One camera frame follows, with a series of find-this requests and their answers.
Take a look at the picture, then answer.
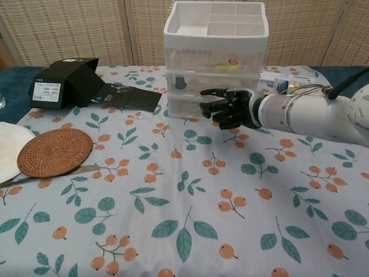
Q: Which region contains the clear drawer with yellow toy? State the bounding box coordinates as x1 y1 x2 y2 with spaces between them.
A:
166 47 265 74

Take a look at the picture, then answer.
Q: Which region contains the small yellow toy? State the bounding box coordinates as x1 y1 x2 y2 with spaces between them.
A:
214 63 240 72

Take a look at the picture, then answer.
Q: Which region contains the black cardboard box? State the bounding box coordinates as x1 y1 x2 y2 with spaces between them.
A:
28 57 100 111

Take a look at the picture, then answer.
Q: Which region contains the clear plastic drawer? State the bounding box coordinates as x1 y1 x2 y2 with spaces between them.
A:
167 95 256 119

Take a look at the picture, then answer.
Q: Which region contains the brown woven rattan coaster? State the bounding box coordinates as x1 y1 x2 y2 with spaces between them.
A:
17 129 94 178

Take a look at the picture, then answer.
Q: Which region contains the white plastic drawer organizer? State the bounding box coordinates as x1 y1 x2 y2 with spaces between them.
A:
163 1 270 119

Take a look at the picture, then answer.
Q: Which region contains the white paper packet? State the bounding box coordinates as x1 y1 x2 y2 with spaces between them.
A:
259 70 317 84

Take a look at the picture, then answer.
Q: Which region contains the floral fruit print tablecloth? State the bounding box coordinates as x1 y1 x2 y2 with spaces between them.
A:
0 65 369 277

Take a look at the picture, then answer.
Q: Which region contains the black flat card sleeve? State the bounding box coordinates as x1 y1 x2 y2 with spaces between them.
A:
91 83 164 113

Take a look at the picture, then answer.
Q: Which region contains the white round plate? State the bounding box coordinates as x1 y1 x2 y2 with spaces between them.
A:
0 121 37 184

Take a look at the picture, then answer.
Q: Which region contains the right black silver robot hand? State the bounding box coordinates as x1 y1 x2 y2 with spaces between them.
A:
199 88 262 130

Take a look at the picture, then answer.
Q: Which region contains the beige woven folding screen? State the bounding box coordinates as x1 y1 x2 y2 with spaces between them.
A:
0 0 369 70

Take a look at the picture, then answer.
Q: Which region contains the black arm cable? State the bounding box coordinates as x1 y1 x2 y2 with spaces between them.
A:
328 68 369 100

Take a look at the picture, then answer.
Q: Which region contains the silver table knife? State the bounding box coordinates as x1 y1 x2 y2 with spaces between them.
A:
0 164 101 190

